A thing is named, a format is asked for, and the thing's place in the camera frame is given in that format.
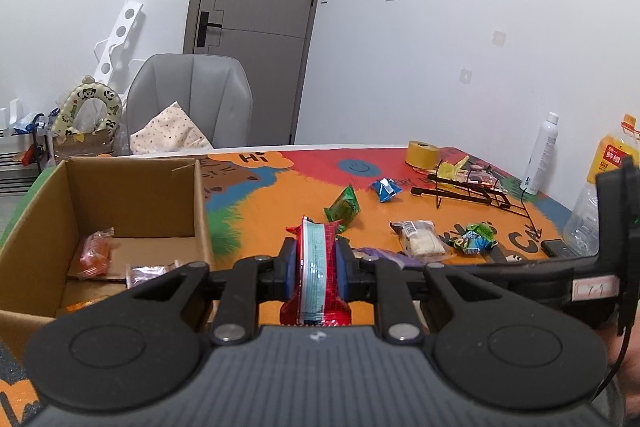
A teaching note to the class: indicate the grey door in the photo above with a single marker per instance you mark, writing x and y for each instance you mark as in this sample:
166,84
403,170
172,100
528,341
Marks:
260,7

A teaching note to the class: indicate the white bread packet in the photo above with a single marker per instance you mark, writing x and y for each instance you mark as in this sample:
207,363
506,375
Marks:
420,242

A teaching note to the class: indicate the white plastic holder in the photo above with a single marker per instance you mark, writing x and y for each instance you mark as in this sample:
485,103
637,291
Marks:
14,114

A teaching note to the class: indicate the red snack bar packet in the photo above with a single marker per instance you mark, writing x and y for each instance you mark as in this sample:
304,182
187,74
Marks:
315,277

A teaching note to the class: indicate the grey chair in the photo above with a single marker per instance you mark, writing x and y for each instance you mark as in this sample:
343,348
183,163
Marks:
200,97

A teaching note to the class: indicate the clear bottle with orange label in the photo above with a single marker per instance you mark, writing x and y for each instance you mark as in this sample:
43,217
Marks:
612,157

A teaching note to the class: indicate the purple bread packet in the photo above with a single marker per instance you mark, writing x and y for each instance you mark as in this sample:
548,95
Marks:
395,258

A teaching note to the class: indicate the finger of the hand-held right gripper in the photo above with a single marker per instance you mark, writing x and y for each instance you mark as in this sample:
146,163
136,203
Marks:
540,277

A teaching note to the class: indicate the person's right hand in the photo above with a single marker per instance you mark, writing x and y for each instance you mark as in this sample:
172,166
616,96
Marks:
632,372

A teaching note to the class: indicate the green candy packet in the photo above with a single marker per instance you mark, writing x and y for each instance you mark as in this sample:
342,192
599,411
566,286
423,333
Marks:
482,231

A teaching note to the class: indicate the green snack packet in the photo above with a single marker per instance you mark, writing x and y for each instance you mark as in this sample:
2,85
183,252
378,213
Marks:
344,206

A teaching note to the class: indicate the spotted cream cloth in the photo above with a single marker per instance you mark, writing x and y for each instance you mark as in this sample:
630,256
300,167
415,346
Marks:
170,132

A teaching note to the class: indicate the orange snack packet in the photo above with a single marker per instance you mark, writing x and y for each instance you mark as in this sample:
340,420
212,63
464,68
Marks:
95,254

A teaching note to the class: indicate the blue snack packet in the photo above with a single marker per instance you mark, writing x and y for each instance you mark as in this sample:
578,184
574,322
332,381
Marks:
385,189

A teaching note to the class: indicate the white spray bottle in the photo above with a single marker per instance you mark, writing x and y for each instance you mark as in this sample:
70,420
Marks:
542,152

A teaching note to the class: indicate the black smartphone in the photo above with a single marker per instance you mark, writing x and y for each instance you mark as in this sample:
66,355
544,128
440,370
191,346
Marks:
557,248

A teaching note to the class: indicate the yellow tape roll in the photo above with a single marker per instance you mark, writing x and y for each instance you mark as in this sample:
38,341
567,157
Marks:
421,154

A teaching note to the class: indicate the orange cake packet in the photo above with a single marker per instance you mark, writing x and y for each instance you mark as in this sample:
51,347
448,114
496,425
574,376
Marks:
82,306

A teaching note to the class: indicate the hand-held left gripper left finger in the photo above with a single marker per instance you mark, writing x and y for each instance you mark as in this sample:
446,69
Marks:
291,267

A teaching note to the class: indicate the white perforated board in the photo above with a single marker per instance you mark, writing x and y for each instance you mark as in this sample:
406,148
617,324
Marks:
122,32

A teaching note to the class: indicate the yellow plastic bag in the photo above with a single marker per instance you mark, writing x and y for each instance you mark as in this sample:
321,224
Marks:
457,167

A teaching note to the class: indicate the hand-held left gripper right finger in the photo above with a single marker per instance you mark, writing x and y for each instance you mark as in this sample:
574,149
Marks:
342,267

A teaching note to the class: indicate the blue plastic bag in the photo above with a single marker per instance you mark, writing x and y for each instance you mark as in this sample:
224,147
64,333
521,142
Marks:
31,123

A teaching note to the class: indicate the brown cardboard box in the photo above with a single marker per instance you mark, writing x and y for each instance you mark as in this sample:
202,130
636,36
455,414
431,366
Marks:
150,192

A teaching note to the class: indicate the purple taro cake packet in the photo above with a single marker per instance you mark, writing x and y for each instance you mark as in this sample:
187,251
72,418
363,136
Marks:
145,274

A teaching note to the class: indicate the clear plastic packet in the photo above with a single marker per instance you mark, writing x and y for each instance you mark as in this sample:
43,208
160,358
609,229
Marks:
477,179

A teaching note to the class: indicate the blue white candy packet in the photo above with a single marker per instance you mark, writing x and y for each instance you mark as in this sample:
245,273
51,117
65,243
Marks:
467,246

